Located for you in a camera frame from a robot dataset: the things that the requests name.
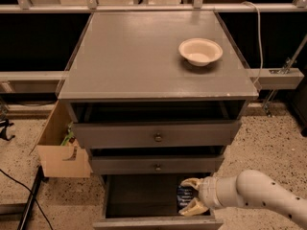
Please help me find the cardboard box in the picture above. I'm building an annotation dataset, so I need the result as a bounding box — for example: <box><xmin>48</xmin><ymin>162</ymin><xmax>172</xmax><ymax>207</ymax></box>
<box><xmin>35</xmin><ymin>102</ymin><xmax>91</xmax><ymax>178</ymax></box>

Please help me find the white cable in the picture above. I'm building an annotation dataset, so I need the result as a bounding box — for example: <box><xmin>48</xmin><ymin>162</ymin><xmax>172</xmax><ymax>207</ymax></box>
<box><xmin>242</xmin><ymin>1</ymin><xmax>265</xmax><ymax>85</ymax></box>

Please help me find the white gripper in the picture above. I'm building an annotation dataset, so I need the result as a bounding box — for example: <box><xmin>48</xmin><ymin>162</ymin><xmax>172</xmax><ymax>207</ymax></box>
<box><xmin>179</xmin><ymin>176</ymin><xmax>223</xmax><ymax>217</ymax></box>

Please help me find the grey drawer cabinet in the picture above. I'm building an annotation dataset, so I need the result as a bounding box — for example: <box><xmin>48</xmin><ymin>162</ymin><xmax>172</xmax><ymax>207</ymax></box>
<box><xmin>57</xmin><ymin>10</ymin><xmax>260</xmax><ymax>230</ymax></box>

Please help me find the grey middle drawer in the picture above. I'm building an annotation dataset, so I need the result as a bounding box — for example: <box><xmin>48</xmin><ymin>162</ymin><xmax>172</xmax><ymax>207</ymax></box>
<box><xmin>90</xmin><ymin>155</ymin><xmax>224</xmax><ymax>174</ymax></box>

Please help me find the black clamp on floor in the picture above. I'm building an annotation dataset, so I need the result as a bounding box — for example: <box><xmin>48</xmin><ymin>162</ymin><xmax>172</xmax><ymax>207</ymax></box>
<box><xmin>0</xmin><ymin>119</ymin><xmax>14</xmax><ymax>141</ymax></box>

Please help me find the grey drawer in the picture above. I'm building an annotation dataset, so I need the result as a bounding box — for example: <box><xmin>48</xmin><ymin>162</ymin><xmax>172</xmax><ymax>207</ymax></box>
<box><xmin>93</xmin><ymin>173</ymin><xmax>223</xmax><ymax>230</ymax></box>
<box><xmin>73</xmin><ymin>121</ymin><xmax>241</xmax><ymax>149</ymax></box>
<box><xmin>90</xmin><ymin>155</ymin><xmax>224</xmax><ymax>174</ymax></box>

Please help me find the black floor cable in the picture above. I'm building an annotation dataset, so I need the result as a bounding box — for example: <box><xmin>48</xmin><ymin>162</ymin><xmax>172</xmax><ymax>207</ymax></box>
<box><xmin>0</xmin><ymin>168</ymin><xmax>55</xmax><ymax>230</ymax></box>

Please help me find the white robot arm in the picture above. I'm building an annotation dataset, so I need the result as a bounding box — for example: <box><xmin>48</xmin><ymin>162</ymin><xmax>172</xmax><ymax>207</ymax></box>
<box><xmin>179</xmin><ymin>170</ymin><xmax>307</xmax><ymax>230</ymax></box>

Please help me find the black floor bar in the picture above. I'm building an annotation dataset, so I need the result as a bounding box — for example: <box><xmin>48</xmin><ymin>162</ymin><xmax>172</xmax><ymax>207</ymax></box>
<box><xmin>17</xmin><ymin>166</ymin><xmax>47</xmax><ymax>230</ymax></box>

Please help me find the metal rail frame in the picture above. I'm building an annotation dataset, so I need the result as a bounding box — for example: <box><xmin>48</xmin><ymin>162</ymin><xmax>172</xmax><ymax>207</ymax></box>
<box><xmin>0</xmin><ymin>0</ymin><xmax>307</xmax><ymax>94</ymax></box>

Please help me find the grey bottom drawer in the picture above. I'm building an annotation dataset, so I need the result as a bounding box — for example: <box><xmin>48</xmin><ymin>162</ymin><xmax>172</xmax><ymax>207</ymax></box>
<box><xmin>93</xmin><ymin>173</ymin><xmax>223</xmax><ymax>230</ymax></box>

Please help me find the grey top drawer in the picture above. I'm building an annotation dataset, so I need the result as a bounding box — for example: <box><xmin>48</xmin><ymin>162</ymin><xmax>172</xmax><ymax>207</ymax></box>
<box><xmin>73</xmin><ymin>121</ymin><xmax>241</xmax><ymax>149</ymax></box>

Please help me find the green packet in box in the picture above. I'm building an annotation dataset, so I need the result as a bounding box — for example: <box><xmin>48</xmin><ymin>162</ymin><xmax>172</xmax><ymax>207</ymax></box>
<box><xmin>60</xmin><ymin>123</ymin><xmax>74</xmax><ymax>146</ymax></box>

